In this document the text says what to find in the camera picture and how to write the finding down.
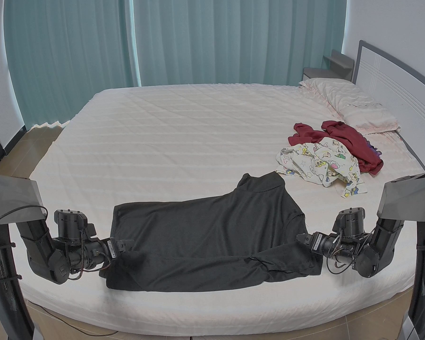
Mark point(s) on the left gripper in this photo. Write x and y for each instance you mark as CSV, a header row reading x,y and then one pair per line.
x,y
106,250

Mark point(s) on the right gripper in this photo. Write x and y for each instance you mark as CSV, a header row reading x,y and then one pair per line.
x,y
320,244

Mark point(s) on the black T-shirt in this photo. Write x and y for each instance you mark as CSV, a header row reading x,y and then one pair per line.
x,y
205,232

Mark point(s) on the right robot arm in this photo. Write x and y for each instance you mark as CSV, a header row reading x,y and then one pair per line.
x,y
386,239

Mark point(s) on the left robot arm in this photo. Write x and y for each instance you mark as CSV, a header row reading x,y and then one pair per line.
x,y
39,246

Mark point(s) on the white printed garment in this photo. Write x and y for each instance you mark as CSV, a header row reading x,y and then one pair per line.
x,y
325,161

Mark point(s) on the purple garment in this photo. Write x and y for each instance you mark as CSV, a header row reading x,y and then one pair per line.
x,y
375,151

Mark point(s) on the dark red garment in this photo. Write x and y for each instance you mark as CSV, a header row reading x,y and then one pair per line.
x,y
350,136

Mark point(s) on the bed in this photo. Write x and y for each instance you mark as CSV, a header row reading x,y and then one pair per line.
x,y
170,133

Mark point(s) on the cream pillow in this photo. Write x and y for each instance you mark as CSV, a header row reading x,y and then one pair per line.
x,y
347,99

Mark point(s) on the grey bedside table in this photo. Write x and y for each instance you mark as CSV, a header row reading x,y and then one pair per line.
x,y
340,60

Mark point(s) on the blue-green curtain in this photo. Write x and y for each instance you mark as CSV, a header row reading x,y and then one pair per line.
x,y
63,48
240,30

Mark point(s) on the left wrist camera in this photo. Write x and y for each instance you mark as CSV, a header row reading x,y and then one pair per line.
x,y
88,231

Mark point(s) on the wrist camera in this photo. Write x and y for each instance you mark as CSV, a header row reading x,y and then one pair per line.
x,y
339,222
88,231

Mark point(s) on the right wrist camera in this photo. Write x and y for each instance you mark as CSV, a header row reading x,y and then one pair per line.
x,y
339,222

